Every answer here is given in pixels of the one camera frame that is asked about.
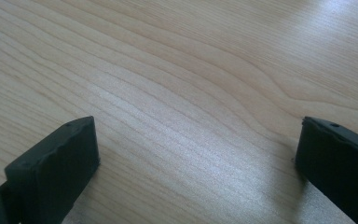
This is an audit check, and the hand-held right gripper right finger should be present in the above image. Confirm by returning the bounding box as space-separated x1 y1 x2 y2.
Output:
294 116 358 224

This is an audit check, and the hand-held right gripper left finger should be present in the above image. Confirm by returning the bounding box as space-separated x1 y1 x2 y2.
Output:
4 116 101 224

